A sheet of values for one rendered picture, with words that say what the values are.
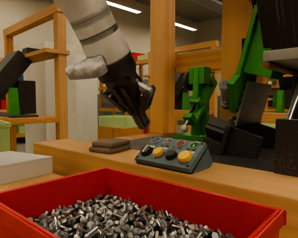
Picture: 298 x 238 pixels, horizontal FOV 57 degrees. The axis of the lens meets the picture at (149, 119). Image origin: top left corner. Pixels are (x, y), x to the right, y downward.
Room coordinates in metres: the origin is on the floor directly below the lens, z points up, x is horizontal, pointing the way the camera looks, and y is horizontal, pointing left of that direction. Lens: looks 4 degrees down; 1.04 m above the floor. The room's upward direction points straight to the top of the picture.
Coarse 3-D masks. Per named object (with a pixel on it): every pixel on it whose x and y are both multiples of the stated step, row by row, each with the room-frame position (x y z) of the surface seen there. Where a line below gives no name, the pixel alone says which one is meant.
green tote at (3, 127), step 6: (0, 120) 1.15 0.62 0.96; (0, 126) 1.02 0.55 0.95; (6, 126) 1.04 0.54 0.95; (0, 132) 1.03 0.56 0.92; (6, 132) 1.04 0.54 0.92; (0, 138) 1.03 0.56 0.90; (6, 138) 1.04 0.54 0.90; (0, 144) 1.03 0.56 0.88; (6, 144) 1.04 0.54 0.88; (0, 150) 1.03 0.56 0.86; (6, 150) 1.04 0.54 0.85
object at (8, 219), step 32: (0, 192) 0.37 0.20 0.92; (32, 192) 0.39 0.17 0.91; (64, 192) 0.43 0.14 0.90; (96, 192) 0.48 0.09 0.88; (128, 192) 0.46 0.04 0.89; (160, 192) 0.42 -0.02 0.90; (192, 192) 0.38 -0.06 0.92; (0, 224) 0.32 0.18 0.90; (32, 224) 0.27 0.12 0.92; (64, 224) 0.35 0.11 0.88; (96, 224) 0.34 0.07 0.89; (128, 224) 0.37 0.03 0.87; (160, 224) 0.34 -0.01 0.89; (192, 224) 0.35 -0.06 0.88; (224, 224) 0.35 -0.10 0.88; (256, 224) 0.32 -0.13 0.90
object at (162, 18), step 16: (160, 0) 1.35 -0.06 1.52; (224, 0) 1.13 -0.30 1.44; (240, 0) 1.08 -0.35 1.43; (160, 16) 1.35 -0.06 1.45; (224, 16) 1.13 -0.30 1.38; (240, 16) 1.08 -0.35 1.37; (160, 32) 1.35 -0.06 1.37; (224, 32) 1.13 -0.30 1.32; (240, 32) 1.08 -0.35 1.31; (160, 48) 1.35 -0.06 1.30; (224, 48) 1.13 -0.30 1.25; (240, 48) 1.08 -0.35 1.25; (160, 64) 1.34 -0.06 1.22; (224, 64) 1.12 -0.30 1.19; (160, 80) 1.34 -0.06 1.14; (256, 80) 1.06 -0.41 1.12; (160, 96) 1.34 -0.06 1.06; (160, 112) 1.34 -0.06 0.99; (224, 112) 1.12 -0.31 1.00; (160, 128) 1.34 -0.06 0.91
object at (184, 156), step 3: (186, 150) 0.56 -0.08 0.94; (180, 153) 0.55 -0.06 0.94; (183, 153) 0.55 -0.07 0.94; (186, 153) 0.55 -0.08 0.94; (189, 153) 0.54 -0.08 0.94; (177, 156) 0.55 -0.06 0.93; (180, 156) 0.55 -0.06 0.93; (183, 156) 0.54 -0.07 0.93; (186, 156) 0.54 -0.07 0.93; (189, 156) 0.54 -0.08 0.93; (180, 159) 0.54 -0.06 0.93; (183, 159) 0.54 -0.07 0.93; (186, 159) 0.54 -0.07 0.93; (189, 159) 0.54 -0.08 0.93
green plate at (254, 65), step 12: (252, 24) 0.67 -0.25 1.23; (252, 36) 0.68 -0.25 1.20; (252, 48) 0.69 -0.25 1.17; (264, 48) 0.67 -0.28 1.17; (240, 60) 0.69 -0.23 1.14; (252, 60) 0.69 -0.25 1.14; (240, 72) 0.69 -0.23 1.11; (252, 72) 0.68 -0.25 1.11; (264, 72) 0.67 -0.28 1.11; (276, 72) 0.68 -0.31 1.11
